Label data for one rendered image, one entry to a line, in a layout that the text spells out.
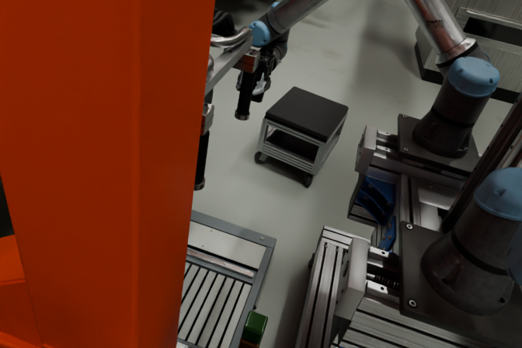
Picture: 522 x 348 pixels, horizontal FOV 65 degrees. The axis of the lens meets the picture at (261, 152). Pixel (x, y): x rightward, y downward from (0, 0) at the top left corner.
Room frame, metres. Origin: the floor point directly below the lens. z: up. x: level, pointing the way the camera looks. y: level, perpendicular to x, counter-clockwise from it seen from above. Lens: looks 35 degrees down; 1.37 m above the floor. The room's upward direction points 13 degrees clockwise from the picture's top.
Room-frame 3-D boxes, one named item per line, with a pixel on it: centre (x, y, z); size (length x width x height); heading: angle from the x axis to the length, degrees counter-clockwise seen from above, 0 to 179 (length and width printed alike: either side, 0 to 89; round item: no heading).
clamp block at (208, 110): (0.71, 0.16, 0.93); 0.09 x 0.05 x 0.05; 81
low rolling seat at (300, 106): (1.96, -0.20, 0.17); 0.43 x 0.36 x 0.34; 161
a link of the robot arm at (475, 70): (1.03, -0.48, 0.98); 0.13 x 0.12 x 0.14; 162
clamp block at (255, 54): (1.05, 0.11, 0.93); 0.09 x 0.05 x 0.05; 81
